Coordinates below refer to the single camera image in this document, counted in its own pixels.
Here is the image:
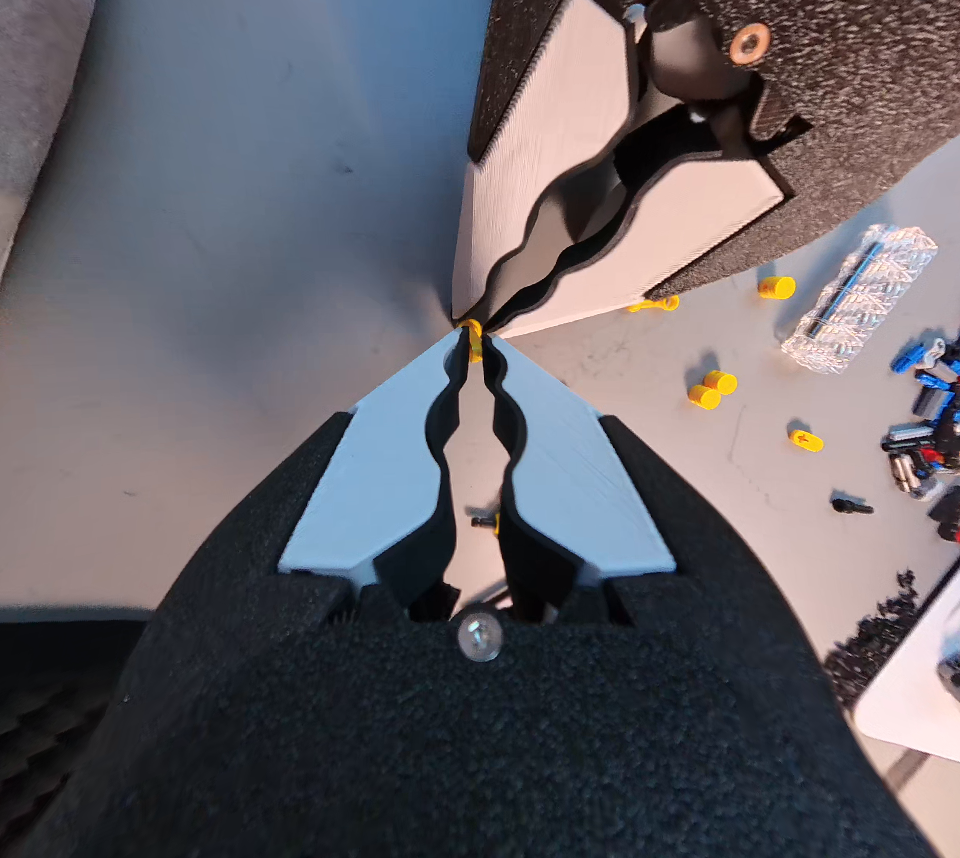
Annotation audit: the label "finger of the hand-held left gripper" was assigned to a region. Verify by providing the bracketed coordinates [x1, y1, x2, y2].
[483, 116, 789, 340]
[450, 0, 642, 321]

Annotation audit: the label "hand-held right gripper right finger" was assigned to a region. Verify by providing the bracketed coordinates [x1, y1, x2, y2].
[482, 335, 678, 623]

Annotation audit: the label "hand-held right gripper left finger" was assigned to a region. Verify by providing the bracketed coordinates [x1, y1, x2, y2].
[277, 328, 472, 621]

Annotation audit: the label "grey desk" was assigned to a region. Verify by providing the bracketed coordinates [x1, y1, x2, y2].
[0, 0, 960, 858]

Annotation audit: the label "clear plastic building piece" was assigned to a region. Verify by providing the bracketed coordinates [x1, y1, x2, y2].
[780, 223, 939, 375]

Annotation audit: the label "pile of small building parts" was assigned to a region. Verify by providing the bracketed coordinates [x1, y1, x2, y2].
[881, 329, 960, 546]

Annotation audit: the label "heap of black tiny parts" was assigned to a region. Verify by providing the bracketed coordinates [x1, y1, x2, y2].
[823, 568, 922, 708]

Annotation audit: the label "white board with motor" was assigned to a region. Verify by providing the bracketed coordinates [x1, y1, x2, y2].
[853, 557, 960, 763]

